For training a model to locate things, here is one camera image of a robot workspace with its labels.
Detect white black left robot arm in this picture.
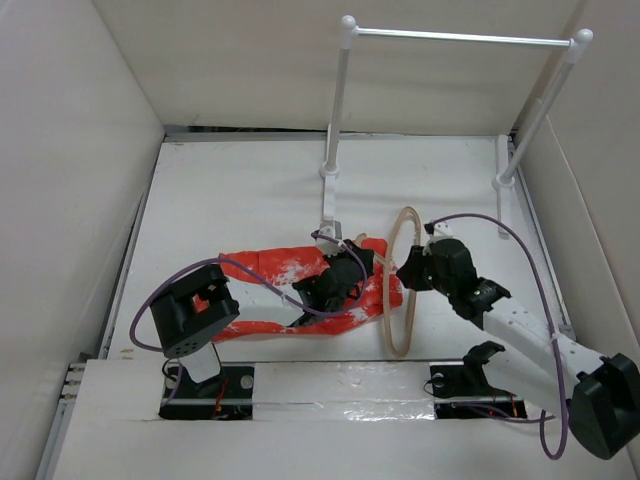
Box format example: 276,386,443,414
143,243,375,397

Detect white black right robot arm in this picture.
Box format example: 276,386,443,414
397,238,639,460

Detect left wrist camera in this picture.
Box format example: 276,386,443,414
311,220,343,257

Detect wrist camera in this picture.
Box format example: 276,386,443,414
311,220,343,257
424,221,454,244

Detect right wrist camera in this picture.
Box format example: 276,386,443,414
424,221,454,244

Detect white clothes rack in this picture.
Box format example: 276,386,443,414
317,14,594,240

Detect wooden clothes hanger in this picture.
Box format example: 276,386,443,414
350,206,422,361

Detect orange white tie-dye trousers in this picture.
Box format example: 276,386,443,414
212,237,405,344

